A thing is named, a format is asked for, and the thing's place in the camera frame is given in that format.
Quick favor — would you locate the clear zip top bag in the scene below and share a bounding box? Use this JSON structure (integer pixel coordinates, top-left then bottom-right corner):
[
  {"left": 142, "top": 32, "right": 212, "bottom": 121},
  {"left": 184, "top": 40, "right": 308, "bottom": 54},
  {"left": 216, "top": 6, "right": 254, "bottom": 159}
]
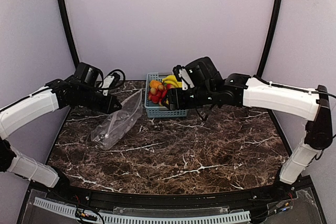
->
[{"left": 90, "top": 90, "right": 143, "bottom": 151}]

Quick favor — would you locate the yellow banana bunch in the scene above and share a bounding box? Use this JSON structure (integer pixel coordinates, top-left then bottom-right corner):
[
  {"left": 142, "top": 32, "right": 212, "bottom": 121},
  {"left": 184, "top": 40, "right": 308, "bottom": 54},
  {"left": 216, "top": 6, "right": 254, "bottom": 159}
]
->
[{"left": 162, "top": 75, "right": 182, "bottom": 88}]

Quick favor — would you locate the red lychee bunch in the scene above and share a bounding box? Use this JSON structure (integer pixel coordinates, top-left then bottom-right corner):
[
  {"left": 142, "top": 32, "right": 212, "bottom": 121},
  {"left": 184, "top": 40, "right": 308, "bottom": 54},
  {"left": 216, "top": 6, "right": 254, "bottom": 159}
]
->
[{"left": 148, "top": 84, "right": 175, "bottom": 106}]

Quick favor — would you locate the orange mango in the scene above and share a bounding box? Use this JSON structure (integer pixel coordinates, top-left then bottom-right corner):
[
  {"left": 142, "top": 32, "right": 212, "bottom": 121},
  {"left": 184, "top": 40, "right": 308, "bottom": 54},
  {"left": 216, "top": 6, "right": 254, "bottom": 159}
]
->
[{"left": 149, "top": 80, "right": 162, "bottom": 89}]

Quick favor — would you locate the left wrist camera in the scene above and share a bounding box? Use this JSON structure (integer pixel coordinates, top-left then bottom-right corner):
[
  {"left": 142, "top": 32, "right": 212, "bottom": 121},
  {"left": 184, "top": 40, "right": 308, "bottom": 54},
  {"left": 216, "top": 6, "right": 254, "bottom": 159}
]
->
[{"left": 101, "top": 69, "right": 125, "bottom": 96}]

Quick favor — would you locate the grey slotted cable duct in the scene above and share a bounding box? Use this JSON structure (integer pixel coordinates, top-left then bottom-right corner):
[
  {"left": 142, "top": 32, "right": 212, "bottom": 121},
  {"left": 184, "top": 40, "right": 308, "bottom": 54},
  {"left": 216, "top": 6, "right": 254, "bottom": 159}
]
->
[{"left": 33, "top": 197, "right": 251, "bottom": 224}]

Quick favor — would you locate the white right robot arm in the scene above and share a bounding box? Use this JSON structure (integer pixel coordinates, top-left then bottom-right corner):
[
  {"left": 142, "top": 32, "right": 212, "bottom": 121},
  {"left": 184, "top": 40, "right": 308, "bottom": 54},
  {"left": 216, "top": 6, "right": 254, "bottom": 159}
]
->
[{"left": 162, "top": 57, "right": 334, "bottom": 185}]

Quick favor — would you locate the light blue plastic basket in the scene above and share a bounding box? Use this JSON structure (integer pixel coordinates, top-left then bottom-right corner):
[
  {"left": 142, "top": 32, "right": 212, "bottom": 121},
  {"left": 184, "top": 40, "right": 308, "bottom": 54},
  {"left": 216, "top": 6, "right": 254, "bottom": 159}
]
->
[{"left": 144, "top": 72, "right": 188, "bottom": 118}]

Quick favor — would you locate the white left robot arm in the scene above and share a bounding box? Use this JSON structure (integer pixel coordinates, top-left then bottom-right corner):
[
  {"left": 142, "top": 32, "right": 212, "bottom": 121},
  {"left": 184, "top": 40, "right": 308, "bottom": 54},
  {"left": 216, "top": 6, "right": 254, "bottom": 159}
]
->
[{"left": 1, "top": 62, "right": 125, "bottom": 188}]

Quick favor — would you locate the black front table rail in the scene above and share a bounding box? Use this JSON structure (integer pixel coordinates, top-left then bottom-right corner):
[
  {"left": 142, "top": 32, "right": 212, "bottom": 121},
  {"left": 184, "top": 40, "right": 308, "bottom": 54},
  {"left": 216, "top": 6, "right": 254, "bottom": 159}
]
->
[{"left": 47, "top": 185, "right": 297, "bottom": 210}]

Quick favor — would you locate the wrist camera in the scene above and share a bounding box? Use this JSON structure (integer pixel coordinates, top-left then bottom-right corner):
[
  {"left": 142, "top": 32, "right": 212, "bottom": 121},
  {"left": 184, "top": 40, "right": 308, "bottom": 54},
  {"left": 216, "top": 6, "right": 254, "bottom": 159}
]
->
[
  {"left": 173, "top": 65, "right": 195, "bottom": 91},
  {"left": 101, "top": 69, "right": 125, "bottom": 96}
]

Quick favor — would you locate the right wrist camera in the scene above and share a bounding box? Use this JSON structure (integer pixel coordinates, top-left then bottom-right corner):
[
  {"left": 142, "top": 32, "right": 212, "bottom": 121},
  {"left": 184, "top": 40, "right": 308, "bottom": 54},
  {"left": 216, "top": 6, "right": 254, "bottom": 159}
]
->
[{"left": 173, "top": 65, "right": 195, "bottom": 91}]

